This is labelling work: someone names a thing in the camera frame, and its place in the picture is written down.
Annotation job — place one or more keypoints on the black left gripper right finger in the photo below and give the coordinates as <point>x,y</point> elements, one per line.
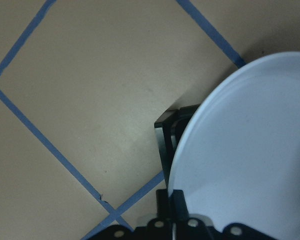
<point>186,227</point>

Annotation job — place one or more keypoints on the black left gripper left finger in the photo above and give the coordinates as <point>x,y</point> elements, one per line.
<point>160,227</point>

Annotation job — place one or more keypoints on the light blue plate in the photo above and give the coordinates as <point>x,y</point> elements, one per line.
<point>238,160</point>

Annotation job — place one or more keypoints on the black dish rack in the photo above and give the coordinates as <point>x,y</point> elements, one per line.
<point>168,129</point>

